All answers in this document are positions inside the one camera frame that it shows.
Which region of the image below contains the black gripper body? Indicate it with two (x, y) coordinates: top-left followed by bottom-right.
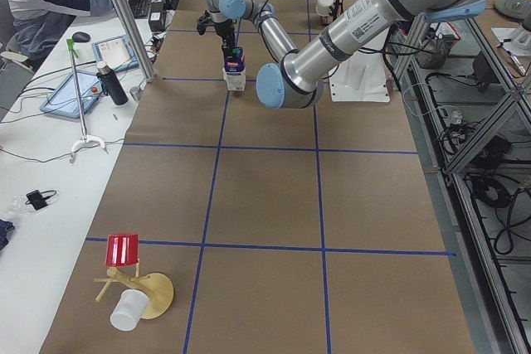
(196, 11), (236, 41)

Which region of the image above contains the blue white milk carton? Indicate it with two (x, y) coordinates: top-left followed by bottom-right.
(222, 46), (246, 92)

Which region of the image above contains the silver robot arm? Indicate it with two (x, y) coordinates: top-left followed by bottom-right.
(205, 0), (486, 109)

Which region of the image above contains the red plastic cup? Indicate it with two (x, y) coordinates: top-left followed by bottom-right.
(105, 233), (139, 267)

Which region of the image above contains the wooden cup stand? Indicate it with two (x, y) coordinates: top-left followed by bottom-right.
(93, 266), (175, 321)

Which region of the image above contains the white plastic cup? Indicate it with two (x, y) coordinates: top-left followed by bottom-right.
(110, 289), (149, 332)

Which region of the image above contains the black keyboard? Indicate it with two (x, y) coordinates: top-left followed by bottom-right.
(128, 0), (152, 19)

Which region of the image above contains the small metal cap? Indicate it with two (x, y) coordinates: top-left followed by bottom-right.
(129, 86), (143, 102)

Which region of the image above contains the far blue teach pendant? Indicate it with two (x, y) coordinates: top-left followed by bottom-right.
(91, 34), (139, 72)

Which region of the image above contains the blue teach pendant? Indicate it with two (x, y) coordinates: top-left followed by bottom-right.
(39, 70), (103, 119)
(91, 34), (139, 72)

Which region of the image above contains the black water bottle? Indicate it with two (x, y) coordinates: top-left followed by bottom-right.
(96, 61), (128, 105)

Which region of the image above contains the black computer mouse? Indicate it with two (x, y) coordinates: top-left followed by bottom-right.
(71, 32), (91, 43)

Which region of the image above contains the grabber reaching stick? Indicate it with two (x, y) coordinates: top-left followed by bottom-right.
(66, 39), (107, 164)

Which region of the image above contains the near blue teach pendant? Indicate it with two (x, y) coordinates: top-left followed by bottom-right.
(39, 70), (103, 119)

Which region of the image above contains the seated person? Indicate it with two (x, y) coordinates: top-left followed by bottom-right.
(8, 0), (114, 70)

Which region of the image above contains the small black adapter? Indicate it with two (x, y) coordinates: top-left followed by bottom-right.
(25, 190), (57, 211)

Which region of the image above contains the aluminium frame post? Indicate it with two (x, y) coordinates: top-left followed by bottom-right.
(112, 0), (155, 83)

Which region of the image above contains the black wire cup rack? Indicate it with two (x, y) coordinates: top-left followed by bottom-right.
(319, 0), (343, 25)

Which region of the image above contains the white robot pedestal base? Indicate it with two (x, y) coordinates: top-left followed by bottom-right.
(329, 52), (390, 103)

